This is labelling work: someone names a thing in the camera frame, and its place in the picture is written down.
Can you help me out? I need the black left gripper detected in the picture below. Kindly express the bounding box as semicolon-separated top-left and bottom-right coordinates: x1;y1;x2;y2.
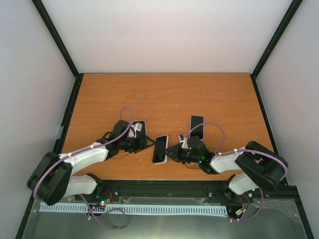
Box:
119;134;156;154

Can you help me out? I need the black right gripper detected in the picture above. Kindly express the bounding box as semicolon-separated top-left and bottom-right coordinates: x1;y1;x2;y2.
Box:
162;143;200;164

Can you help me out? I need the cream phone case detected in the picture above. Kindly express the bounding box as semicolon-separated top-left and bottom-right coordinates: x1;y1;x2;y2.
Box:
152;134;169;165
131;119;148;136

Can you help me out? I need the white-edged black phone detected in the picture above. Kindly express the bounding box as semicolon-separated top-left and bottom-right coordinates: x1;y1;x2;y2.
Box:
132;120;147;135

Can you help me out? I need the green-edged black phone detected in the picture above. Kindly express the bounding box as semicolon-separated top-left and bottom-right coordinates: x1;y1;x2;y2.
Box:
153;135;168;163

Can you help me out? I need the red-edged black phone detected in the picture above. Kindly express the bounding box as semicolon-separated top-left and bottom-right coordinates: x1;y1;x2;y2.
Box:
190;115;204;139

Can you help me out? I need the lavender phone case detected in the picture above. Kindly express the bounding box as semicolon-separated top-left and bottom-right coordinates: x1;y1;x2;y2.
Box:
189;115;205;140

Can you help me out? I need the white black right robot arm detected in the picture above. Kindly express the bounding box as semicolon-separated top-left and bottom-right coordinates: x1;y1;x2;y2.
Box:
165;136;289;195

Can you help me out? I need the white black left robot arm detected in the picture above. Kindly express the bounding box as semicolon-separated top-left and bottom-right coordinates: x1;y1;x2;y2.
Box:
27;120;155;206

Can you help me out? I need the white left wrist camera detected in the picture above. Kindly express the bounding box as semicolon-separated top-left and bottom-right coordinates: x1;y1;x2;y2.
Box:
128;120;146;138

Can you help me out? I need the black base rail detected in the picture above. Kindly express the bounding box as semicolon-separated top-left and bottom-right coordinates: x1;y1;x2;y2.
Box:
37;180;300;206

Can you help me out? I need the light blue cable duct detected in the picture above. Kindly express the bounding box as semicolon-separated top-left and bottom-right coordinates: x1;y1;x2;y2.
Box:
39;203;227;217

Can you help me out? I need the black left frame post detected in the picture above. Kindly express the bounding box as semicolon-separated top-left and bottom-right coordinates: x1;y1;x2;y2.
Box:
31;0;80;78

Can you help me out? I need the black corner frame post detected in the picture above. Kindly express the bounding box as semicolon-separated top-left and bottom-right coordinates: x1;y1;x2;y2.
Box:
251;0;305;78

